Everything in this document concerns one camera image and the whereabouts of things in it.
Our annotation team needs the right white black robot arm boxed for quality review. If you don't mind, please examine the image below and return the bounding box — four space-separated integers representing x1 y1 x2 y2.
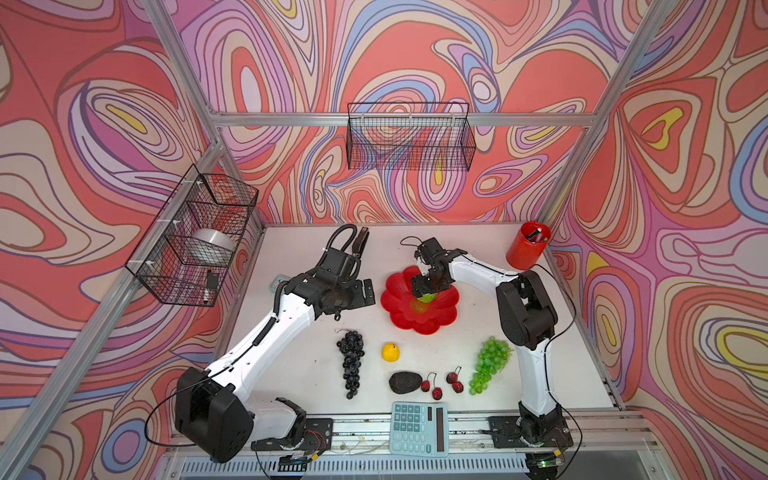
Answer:
411 237 573 450

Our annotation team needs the teal desk calculator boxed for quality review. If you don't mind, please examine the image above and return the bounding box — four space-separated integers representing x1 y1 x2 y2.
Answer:
389 402 449 458

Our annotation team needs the red flower-shaped fruit bowl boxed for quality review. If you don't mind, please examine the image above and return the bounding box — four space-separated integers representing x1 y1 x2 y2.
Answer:
381 266 460 336

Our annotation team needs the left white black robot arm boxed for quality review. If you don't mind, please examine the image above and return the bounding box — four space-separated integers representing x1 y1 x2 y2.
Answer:
174 224 375 463

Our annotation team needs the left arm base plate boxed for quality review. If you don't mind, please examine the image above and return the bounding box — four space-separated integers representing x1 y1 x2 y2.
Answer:
250 417 334 453

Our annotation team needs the dark fake avocado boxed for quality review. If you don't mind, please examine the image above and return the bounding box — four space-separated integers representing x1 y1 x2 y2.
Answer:
388 371 423 395

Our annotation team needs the back black wire basket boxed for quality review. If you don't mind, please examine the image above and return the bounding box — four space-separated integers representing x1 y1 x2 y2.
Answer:
346 100 476 172

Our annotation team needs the white tape roll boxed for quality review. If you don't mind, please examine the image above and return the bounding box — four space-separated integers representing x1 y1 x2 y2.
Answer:
192 228 235 251

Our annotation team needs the black stapler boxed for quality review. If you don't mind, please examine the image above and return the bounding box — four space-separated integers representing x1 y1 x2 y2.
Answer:
352 227 370 259

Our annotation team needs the black wire basket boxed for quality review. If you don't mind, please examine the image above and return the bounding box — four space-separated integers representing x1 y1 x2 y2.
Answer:
346 100 476 172
125 165 259 307

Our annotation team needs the bumpy green fake fruit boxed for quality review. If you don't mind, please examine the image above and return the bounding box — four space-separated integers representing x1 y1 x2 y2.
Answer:
417 294 437 304

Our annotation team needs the green fake grape bunch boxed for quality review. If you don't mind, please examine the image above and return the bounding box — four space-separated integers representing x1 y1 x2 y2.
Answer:
469 337 514 395

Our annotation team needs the left black wire basket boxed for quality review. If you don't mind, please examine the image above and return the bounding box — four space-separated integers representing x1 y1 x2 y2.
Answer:
125 165 259 307

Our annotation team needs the small teal square object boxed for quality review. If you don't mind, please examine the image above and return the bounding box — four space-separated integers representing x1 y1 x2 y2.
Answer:
269 274 290 295

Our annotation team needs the red cherry pair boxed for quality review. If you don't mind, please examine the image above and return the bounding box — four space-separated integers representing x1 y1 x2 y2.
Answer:
420 372 443 401
446 366 465 394

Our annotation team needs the left red cherry pair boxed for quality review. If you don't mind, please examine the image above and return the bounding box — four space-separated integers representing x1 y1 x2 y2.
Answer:
420 372 443 401

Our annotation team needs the yellow fake lemon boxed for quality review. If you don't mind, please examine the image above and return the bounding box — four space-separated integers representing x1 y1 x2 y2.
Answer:
381 343 401 363

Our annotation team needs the black fake grape bunch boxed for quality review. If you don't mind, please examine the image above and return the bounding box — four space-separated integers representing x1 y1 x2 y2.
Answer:
336 330 365 400

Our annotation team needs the right red cherry pair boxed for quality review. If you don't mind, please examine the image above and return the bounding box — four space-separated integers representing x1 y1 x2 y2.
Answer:
446 366 465 394

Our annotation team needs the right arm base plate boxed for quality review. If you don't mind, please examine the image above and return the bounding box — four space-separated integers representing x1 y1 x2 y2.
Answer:
488 416 574 450

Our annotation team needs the red pen cup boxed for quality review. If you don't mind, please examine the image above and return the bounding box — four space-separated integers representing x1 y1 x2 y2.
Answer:
506 221 552 271

